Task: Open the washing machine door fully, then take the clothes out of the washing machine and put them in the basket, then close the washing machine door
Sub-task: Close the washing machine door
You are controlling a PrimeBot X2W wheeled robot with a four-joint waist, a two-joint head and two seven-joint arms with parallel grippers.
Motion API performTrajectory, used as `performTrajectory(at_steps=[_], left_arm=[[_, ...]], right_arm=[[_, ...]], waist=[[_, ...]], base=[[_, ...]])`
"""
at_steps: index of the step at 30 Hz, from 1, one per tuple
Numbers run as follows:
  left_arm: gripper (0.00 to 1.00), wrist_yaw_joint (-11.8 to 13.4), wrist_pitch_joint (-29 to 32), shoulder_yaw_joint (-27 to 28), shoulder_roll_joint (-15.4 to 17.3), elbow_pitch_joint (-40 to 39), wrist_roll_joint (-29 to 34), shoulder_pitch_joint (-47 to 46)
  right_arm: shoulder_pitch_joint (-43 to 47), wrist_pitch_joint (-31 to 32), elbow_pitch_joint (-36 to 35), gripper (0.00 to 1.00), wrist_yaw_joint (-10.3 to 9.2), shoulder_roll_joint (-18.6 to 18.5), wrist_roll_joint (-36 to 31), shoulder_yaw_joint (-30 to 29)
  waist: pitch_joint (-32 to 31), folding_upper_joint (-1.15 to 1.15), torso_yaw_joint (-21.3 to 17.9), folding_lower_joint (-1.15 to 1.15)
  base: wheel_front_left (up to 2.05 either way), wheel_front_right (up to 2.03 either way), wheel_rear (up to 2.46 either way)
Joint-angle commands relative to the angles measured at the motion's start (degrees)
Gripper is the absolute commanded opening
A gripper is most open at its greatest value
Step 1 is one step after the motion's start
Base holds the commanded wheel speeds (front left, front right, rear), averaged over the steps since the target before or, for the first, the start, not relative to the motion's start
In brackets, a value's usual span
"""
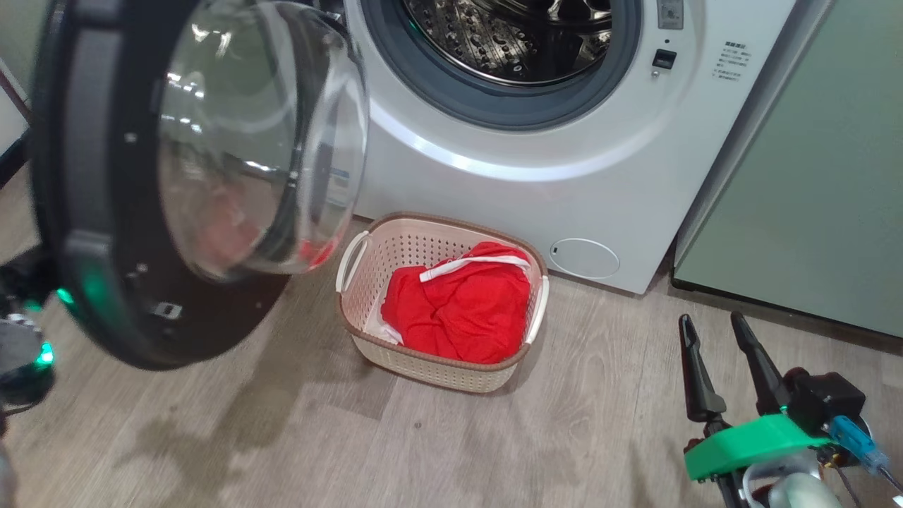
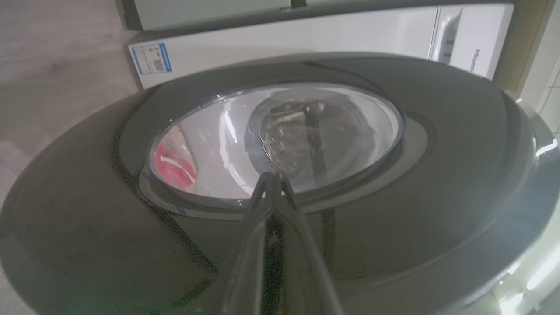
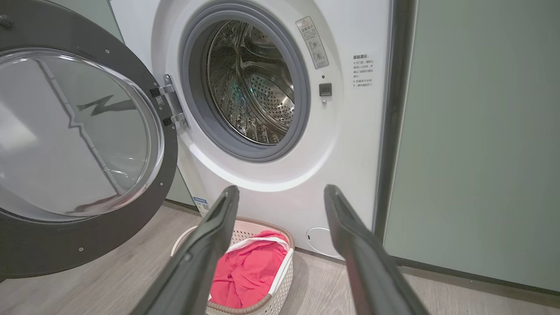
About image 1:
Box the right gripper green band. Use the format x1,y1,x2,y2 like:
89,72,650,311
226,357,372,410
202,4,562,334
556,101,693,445
679,310,835,483

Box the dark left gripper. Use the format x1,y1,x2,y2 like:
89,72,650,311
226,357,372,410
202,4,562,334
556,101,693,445
0,243,57,410

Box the washer door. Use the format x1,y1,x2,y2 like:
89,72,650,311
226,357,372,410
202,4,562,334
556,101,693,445
28,0,371,371

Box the red garment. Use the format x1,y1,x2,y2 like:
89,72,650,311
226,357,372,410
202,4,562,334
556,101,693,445
363,241,533,365

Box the white front-load washing machine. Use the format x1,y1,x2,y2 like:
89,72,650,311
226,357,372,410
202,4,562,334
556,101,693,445
310,0,837,295

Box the cream woven plastic laundry basket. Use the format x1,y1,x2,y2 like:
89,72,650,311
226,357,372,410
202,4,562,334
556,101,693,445
336,212,550,394

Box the washer drum opening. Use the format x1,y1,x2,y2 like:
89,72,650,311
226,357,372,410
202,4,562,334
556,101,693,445
360,0,644,131

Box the perforated steel washer drum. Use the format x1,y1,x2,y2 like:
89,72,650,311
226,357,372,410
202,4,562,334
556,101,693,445
402,0,613,87

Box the round white filter cover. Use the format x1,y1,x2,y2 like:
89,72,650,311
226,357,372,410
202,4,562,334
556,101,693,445
549,238,621,279

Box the pale green cabinet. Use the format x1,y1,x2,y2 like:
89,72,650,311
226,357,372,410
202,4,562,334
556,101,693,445
670,0,903,339

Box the blue cable connector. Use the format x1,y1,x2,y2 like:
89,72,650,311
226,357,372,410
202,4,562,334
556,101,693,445
829,415,891,475

